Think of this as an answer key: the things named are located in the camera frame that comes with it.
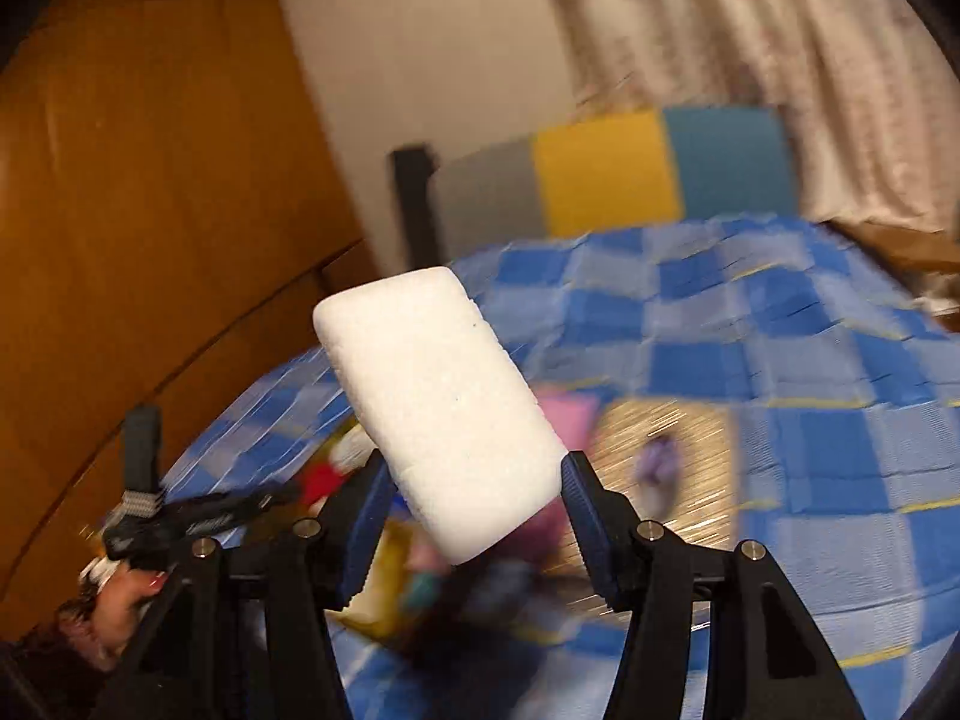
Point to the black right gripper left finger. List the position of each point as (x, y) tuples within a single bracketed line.
[(241, 632)]

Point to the white foam sponge block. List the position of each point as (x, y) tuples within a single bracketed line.
[(466, 441)]

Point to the red knitted soft object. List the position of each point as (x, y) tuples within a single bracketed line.
[(317, 483)]

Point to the purple soft item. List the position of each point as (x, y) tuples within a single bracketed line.
[(657, 475)]

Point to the pink soft item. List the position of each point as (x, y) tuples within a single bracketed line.
[(573, 415)]

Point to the person's left hand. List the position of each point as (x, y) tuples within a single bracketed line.
[(117, 612)]

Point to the gold cardboard box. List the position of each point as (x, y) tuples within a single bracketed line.
[(705, 512)]

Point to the blue plaid bed sheet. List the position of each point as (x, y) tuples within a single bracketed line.
[(843, 395)]

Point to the orange wooden wardrobe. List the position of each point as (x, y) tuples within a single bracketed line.
[(171, 212)]

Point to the wooden side table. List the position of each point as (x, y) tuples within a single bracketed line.
[(924, 263)]

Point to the grey yellow blue headboard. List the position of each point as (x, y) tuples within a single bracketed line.
[(620, 170)]

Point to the floral beige curtain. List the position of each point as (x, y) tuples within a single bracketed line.
[(868, 99)]

